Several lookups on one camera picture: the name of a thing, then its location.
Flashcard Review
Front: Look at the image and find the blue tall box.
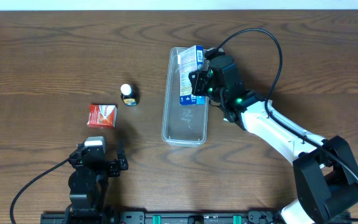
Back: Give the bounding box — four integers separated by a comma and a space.
178, 45, 206, 106

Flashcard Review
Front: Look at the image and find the red Panadol box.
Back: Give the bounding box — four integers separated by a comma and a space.
86, 105, 117, 129

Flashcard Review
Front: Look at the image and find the clear plastic container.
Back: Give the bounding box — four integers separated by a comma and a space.
161, 47, 208, 147

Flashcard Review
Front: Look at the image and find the dark bottle white cap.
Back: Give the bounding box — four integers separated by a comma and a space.
120, 83, 139, 106

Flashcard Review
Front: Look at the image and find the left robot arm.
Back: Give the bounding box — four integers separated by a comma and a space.
65, 136, 129, 223

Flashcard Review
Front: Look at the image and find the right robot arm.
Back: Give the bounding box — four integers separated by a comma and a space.
188, 55, 358, 223

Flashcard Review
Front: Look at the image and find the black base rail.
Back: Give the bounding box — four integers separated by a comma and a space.
40, 210, 285, 224

